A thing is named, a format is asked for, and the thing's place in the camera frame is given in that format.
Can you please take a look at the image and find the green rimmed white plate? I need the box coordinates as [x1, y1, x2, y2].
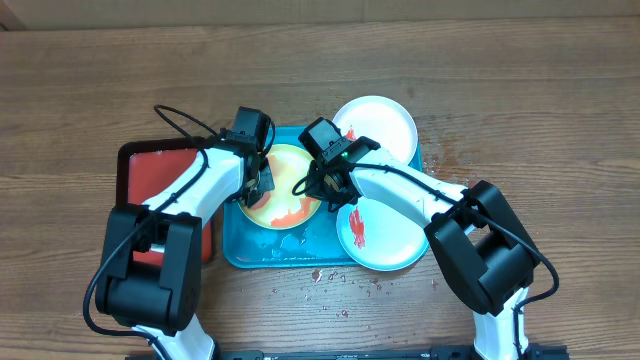
[240, 144, 321, 230]

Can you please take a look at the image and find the light blue rimmed plate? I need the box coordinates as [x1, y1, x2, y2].
[336, 198, 429, 272]

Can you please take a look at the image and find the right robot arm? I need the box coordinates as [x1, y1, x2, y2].
[300, 137, 541, 359]

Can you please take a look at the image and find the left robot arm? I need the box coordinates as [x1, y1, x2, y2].
[83, 140, 274, 359]

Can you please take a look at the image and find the teal plastic tray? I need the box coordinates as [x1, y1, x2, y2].
[221, 124, 428, 270]

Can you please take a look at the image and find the dark tray with red water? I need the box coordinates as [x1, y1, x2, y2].
[115, 137, 213, 266]

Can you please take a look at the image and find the white plate with red stain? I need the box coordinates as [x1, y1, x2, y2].
[333, 95, 418, 164]

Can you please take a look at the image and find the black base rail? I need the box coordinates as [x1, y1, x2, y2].
[125, 344, 570, 360]

